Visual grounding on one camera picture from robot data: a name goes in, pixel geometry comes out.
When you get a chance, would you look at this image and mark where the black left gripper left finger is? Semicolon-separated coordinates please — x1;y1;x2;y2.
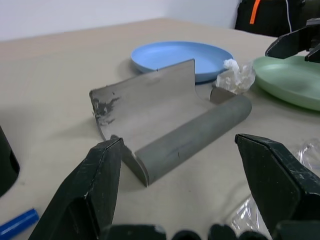
27;135;125;240

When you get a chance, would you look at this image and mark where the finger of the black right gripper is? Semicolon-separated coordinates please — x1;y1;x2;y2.
264;26;312;60
304;46;320;64

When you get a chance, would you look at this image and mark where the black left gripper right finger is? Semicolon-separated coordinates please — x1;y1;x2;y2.
234;133;320;240

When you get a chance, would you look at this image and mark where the grey whiteboard eraser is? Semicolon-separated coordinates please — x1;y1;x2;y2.
89;58;253;188

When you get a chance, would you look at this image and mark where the green plate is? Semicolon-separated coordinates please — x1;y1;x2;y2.
251;55;320;112

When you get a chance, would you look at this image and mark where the clear plastic bag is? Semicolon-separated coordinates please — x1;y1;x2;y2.
229;139;320;240

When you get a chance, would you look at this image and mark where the crumpled clear plastic wrapper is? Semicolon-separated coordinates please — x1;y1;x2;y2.
216;63;256;95

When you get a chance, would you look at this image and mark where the white crumpled tissue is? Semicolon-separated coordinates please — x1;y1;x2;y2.
223;59;241;74

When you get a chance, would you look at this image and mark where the blue marker pen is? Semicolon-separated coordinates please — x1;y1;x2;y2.
0;208;40;240

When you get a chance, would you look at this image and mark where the black cup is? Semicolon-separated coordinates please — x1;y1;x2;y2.
0;124;20;197

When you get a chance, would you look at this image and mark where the blue plate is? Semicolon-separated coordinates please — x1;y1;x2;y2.
130;40;235;84

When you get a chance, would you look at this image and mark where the white cable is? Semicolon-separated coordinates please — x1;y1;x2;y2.
284;0;294;34

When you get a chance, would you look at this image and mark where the black bag with orange strap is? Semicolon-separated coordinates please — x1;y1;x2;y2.
234;0;320;38

